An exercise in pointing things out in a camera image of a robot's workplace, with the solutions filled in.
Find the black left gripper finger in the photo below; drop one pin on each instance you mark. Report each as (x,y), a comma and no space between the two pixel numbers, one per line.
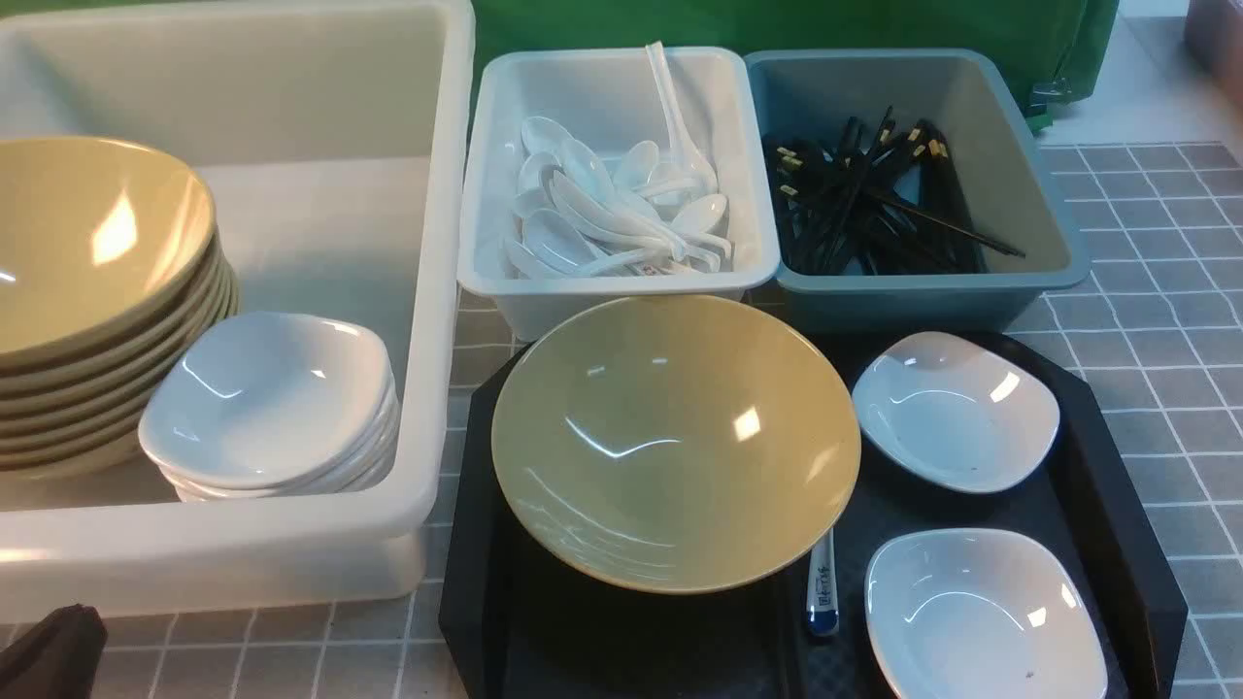
(57,658)

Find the yellow noodle bowl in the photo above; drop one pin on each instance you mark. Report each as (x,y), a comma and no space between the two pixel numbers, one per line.
(680,444)

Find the white spoon blue handle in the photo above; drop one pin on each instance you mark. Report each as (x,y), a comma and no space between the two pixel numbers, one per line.
(822,614)

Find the white square dish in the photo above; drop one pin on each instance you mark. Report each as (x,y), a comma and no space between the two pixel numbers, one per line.
(979,613)
(956,414)

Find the stack of white dishes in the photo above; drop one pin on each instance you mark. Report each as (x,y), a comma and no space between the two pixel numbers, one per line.
(275,404)

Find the stack of yellow bowls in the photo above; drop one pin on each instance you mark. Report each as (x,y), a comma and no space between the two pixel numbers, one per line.
(112,268)

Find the black serving tray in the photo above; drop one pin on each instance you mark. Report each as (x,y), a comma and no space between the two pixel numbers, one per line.
(520,624)

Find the large white plastic tub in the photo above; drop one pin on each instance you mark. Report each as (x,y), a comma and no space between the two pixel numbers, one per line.
(332,134)

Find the pile of white spoons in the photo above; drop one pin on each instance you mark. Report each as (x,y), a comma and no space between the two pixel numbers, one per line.
(579,217)

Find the white plastic spoon bin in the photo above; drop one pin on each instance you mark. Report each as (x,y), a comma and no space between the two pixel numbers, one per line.
(608,100)

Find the long white ladle spoon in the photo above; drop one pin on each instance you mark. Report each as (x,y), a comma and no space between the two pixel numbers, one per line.
(684,152)

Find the pile of black chopsticks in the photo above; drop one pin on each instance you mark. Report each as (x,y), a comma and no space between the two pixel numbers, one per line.
(879,202)

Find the blue plastic chopstick bin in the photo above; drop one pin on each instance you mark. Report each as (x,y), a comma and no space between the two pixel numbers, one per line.
(1009,192)

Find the green cloth backdrop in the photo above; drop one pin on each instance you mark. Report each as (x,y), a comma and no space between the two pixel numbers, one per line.
(1048,52)

